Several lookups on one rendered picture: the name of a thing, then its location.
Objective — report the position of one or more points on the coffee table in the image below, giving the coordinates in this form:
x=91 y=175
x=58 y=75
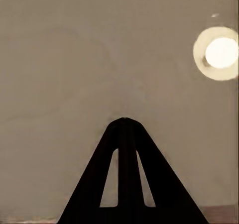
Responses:
x=68 y=68

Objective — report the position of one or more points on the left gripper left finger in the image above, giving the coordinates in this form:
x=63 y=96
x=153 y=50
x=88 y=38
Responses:
x=84 y=205

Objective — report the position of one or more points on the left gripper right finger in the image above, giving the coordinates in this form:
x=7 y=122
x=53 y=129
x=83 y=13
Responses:
x=173 y=203

